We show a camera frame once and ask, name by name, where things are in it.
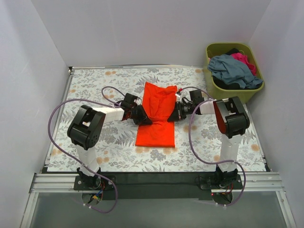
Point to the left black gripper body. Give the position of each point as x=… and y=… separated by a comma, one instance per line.
x=137, y=114

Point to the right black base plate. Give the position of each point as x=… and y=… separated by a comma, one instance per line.
x=207, y=182

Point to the grey-blue t-shirt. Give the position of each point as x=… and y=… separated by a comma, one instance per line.
x=231, y=74

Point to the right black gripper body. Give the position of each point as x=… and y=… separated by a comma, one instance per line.
x=178, y=112

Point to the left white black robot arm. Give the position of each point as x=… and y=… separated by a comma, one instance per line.
x=86, y=127

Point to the olive green plastic bin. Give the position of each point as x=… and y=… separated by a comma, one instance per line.
x=216, y=49

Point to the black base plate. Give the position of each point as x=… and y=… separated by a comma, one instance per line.
x=207, y=182
x=104, y=181

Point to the aluminium frame rail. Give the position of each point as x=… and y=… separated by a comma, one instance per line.
x=159, y=200

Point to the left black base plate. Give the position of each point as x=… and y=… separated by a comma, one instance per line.
x=104, y=181

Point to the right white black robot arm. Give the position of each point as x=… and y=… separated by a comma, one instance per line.
x=232, y=121

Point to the pink t-shirt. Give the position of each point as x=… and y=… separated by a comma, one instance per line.
x=244, y=59

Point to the orange t-shirt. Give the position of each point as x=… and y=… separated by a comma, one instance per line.
x=158, y=103

